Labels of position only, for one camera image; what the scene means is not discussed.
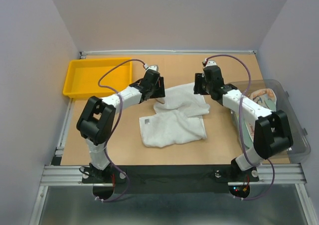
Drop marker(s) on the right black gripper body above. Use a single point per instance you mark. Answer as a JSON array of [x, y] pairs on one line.
[[208, 86]]

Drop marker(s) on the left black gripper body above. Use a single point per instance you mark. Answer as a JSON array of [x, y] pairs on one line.
[[152, 90]]

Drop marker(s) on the white terry towel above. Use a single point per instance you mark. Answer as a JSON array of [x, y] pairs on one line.
[[178, 118]]

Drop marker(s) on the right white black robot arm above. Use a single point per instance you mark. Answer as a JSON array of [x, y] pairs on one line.
[[272, 132]]

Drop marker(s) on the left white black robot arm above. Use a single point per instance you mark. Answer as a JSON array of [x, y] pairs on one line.
[[101, 116]]

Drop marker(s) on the orange and green printed towel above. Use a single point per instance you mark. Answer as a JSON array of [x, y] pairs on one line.
[[266, 98]]

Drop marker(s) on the yellow plastic tray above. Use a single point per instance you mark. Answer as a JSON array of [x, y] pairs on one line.
[[82, 77]]

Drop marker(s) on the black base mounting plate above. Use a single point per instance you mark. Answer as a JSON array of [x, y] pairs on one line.
[[122, 183]]

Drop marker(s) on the clear plastic storage bin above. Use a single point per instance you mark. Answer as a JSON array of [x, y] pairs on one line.
[[300, 148]]

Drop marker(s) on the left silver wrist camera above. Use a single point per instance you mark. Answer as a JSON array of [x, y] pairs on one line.
[[153, 69]]

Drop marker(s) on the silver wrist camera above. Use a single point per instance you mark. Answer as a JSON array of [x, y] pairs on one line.
[[153, 69], [206, 62]]

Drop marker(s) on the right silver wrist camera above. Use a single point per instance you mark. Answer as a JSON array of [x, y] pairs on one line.
[[206, 62]]

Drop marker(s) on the aluminium rail back edge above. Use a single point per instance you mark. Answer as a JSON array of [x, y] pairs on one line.
[[84, 54]]

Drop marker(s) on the aluminium frame rail front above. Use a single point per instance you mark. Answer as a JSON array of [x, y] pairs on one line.
[[262, 175]]

